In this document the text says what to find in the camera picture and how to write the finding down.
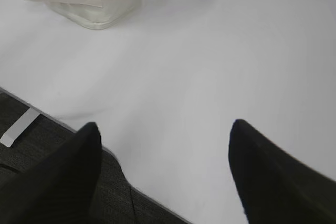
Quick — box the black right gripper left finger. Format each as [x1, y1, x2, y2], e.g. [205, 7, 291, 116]
[1, 122, 102, 223]

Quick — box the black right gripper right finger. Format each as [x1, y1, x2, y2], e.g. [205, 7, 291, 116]
[228, 119, 335, 223]

